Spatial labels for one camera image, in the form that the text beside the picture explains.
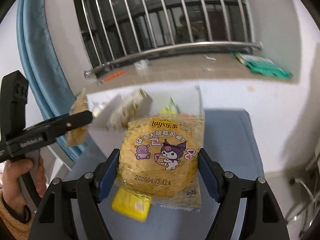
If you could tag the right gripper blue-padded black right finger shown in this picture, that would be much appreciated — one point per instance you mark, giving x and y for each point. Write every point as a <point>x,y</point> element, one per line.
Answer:
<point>263,218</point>

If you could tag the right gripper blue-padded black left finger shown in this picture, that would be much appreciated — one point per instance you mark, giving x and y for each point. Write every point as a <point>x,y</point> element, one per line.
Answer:
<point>54,217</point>

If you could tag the yellow snack packet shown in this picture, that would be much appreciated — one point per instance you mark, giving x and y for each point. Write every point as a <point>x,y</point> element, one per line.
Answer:
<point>131,206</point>

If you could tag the Lay's yellow chips bag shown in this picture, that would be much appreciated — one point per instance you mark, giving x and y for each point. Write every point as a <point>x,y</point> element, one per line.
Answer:
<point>159,157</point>

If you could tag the orange sleeved forearm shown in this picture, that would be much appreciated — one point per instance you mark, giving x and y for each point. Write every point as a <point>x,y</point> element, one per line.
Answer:
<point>14,226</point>

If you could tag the blue curtain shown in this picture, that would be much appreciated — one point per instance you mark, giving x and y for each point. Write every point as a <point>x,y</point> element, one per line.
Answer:
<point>39,61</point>

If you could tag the white office chair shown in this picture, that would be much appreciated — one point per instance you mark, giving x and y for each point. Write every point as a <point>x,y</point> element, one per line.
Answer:
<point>307,210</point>

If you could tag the orange pen on sill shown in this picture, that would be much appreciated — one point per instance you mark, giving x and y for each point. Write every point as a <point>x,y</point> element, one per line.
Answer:
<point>111,76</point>

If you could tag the white cardboard box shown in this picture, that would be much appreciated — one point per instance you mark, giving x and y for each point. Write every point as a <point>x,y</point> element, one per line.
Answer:
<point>186,96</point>

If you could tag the green seaweed snack packet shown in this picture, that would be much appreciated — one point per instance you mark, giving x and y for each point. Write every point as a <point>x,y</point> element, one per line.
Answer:
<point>170,108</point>

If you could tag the crumpled white wrapper on sill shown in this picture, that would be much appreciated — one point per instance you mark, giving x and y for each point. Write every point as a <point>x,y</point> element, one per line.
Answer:
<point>141,65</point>

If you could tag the green plastic package on sill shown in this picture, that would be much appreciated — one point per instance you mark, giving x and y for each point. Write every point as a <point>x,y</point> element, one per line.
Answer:
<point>262,66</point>

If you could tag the small white wrapper on sill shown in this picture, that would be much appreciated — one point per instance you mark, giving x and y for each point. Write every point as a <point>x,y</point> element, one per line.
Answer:
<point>210,58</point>

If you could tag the steel window guard rail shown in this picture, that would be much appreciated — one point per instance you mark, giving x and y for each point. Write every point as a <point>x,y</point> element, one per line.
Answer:
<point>119,32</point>

